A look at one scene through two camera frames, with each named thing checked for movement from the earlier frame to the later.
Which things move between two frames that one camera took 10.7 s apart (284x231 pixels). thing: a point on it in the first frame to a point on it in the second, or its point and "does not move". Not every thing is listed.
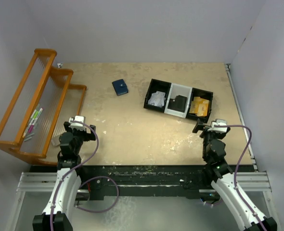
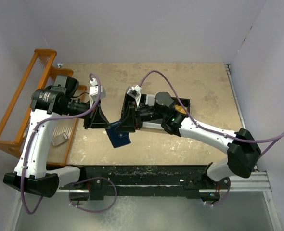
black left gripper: (87, 136) to (97, 119)
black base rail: (98, 182) does not move
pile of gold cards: (200, 106) to (180, 109)
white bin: (175, 90) to (156, 124)
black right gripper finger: (199, 126) to (127, 125)
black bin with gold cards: (200, 106) to (183, 108)
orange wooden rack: (43, 106) does not move
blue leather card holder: (120, 86) to (117, 139)
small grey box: (55, 141) does not move
